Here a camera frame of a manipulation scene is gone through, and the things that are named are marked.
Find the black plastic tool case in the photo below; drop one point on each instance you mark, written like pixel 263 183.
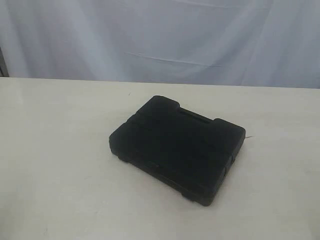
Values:
pixel 187 151

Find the white backdrop curtain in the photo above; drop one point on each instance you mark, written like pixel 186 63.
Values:
pixel 270 43

